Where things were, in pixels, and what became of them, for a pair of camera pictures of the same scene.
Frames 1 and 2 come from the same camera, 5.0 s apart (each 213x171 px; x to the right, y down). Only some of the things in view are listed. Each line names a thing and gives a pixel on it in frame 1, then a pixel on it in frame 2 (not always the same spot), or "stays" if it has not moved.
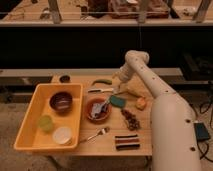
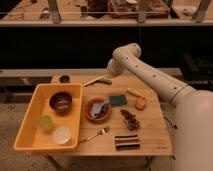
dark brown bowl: x=61 y=101 stays
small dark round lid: x=65 y=79 stays
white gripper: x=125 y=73 -> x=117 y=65
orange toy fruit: x=140 y=103 stays
